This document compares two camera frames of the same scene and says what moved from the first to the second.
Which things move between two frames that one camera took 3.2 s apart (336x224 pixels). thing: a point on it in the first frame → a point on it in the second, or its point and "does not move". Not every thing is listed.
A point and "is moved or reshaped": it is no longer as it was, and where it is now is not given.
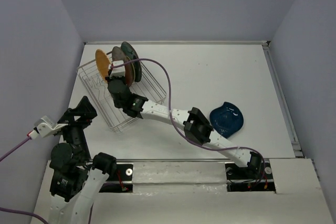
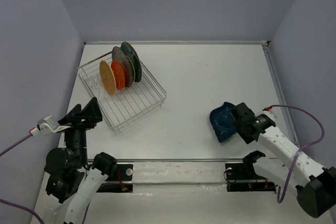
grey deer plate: (117, 54) does not move
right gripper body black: (121, 78) → (248, 139)
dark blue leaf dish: (227, 119) does not move
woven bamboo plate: (103, 63) is moved or reshaped
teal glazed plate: (130, 52) does not move
